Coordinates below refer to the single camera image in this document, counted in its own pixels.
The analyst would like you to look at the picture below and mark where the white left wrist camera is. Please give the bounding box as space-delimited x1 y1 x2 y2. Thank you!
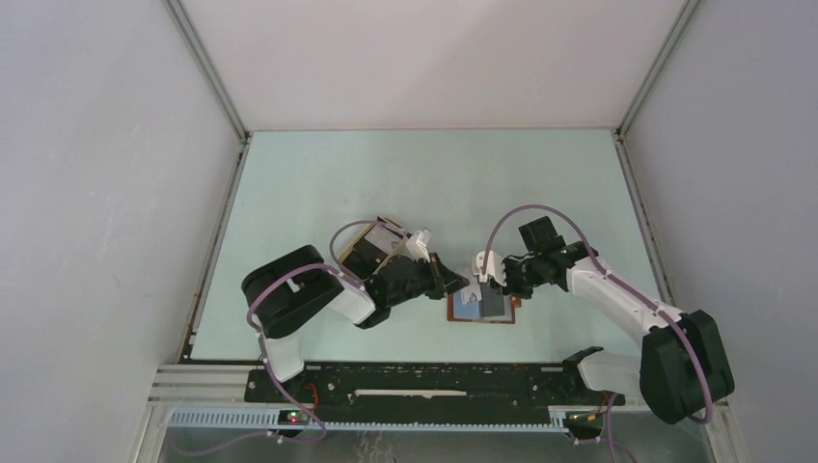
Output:
405 229 432 262

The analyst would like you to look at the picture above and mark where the light blue cable duct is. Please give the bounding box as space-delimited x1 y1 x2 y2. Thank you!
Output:
167 407 568 433

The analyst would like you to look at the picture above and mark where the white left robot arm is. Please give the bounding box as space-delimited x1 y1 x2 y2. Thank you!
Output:
241 245 470 402

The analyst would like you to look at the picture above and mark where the silver VIP credit card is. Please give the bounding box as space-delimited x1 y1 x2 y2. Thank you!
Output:
458 284 482 306

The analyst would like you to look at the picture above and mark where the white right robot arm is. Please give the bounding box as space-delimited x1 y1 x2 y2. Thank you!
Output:
497 216 736 424

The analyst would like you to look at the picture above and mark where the oval wooden tray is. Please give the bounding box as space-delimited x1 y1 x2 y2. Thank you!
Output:
340 216 405 280

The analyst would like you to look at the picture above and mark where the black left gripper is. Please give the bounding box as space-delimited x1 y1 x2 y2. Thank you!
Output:
388 252 469 308

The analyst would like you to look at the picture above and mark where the brown leather card holder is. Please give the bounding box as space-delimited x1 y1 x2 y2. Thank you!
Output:
447 284 522 324

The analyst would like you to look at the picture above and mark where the left aluminium corner post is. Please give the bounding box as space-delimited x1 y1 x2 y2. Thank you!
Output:
162 0 250 144

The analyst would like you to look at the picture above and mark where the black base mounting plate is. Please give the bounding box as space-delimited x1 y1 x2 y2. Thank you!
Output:
244 362 609 424

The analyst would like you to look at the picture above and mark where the grey card in tray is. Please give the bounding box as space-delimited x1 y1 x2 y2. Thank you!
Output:
364 220 410 254

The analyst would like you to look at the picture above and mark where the aluminium corner frame post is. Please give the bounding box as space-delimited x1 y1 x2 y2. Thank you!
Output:
615 0 704 139

